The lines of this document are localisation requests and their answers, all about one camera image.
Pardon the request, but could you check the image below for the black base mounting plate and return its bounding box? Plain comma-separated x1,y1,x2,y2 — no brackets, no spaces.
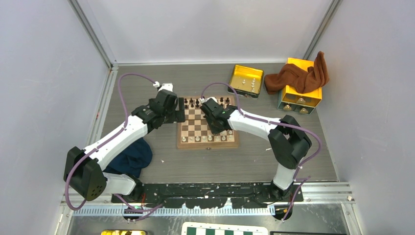
111,182,303,209

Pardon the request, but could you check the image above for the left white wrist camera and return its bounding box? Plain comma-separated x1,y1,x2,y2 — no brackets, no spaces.
153,81,173,92

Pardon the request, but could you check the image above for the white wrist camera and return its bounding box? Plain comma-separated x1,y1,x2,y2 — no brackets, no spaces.
153,81,173,92
200,96,217,104

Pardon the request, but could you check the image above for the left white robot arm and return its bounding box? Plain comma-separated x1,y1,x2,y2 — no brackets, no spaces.
64,89,185,202

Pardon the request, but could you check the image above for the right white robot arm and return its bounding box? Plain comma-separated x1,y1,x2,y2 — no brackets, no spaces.
200,97,312,201

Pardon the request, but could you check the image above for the gold metal tin tray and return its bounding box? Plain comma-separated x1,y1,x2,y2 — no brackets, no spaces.
229,65,264,99

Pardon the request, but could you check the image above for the wooden chess board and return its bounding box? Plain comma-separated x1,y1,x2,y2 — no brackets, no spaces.
177,96,240,149

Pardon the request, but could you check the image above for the brown cloth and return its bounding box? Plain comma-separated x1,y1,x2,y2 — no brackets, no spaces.
264,51,329,94

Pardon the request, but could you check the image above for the dark blue cloth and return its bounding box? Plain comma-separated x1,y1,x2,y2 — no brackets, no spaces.
104,138,153,178

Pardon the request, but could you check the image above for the green checkered calibration board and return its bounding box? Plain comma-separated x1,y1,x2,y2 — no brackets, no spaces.
181,222,270,235

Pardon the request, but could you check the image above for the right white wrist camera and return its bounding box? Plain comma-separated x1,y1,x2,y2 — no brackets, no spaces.
200,96,217,104

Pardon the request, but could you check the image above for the yellow drawer box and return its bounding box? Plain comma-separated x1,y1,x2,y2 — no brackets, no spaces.
278,57,323,115

